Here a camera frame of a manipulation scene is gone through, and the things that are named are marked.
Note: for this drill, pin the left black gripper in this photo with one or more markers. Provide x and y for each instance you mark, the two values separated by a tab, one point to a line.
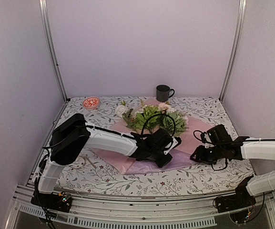
167	161

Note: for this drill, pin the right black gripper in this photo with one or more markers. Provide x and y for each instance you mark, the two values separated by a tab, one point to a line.
200	156

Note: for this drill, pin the purple pink wrapping paper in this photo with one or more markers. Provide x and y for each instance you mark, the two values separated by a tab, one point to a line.
126	165

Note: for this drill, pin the green white flower sprig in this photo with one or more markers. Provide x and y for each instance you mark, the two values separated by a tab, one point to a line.
143	118

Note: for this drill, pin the lilac white flower bouquet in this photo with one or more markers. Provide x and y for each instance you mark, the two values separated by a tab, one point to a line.
175	123

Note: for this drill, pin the pink rose stem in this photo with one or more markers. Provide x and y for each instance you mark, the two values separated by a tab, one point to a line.
166	108

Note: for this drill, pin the white rose long stem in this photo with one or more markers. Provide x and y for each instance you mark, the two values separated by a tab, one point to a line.
124	112

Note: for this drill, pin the dark grey metal mug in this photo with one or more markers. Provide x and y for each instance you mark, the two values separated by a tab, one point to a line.
163	93

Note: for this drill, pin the red patterned ceramic bowl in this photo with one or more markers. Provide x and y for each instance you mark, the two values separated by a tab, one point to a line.
91	103

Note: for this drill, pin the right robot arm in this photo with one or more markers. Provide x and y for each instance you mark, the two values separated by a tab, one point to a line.
217	144

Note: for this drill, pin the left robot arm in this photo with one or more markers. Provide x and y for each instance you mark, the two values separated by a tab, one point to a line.
74	134

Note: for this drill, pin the beige raffia ribbon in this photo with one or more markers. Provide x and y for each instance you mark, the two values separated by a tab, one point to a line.
83	162

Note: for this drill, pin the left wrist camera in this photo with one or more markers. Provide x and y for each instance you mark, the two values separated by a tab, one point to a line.
170	146

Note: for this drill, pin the front aluminium rail base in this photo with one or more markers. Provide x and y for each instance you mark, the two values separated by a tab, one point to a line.
95	211

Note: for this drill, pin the right aluminium frame post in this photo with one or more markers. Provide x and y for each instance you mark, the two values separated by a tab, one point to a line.
234	49

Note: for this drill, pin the aluminium frame post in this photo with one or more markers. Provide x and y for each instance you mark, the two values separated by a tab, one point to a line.
234	49
51	48

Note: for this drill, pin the left aluminium frame post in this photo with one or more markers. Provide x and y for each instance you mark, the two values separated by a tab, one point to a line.
51	48

